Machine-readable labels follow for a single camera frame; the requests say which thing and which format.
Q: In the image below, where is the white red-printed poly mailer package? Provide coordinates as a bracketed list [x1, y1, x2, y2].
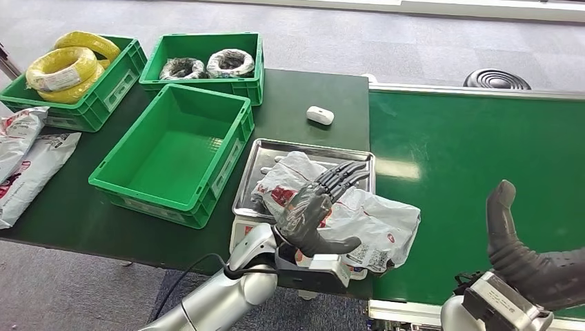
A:
[250, 151, 422, 275]

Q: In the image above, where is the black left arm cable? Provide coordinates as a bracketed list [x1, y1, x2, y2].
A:
[152, 252, 275, 321]

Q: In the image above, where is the white poly mailer bag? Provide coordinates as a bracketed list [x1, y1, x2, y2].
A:
[0, 132, 82, 230]
[0, 106, 50, 183]

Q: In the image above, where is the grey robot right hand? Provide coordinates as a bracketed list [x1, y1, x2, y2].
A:
[485, 179, 585, 312]

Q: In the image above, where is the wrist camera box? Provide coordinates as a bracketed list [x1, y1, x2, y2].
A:
[462, 270, 555, 331]
[276, 253, 352, 296]

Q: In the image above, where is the green conveyor belt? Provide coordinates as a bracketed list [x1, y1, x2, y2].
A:
[368, 83, 585, 331]

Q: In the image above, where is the dark green table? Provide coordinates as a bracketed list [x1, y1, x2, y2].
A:
[0, 68, 372, 300]

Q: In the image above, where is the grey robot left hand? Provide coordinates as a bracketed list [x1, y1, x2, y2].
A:
[275, 161, 371, 258]

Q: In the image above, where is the grey metal stand leg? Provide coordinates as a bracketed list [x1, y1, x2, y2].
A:
[0, 41, 22, 81]

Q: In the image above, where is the empty green plastic crate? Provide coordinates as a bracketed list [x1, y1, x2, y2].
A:
[88, 83, 255, 230]

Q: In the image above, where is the yellow wire coil with label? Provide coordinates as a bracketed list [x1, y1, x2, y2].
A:
[25, 46, 98, 92]

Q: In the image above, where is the black ribbed round disc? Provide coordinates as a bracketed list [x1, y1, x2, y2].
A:
[462, 68, 533, 90]

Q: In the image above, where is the small white plastic device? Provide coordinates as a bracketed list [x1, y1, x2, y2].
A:
[306, 105, 335, 126]

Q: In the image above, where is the black wire coil in plastic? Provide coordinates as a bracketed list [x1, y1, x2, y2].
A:
[158, 57, 208, 81]
[206, 48, 255, 79]

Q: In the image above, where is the electronic scale with steel tray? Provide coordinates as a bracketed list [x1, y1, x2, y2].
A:
[228, 138, 377, 281]

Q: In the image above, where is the green crate with label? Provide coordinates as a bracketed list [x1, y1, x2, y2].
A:
[0, 34, 148, 133]

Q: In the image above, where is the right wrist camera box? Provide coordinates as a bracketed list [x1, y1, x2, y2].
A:
[462, 270, 555, 331]

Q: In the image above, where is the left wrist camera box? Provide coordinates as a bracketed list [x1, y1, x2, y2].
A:
[276, 253, 352, 296]

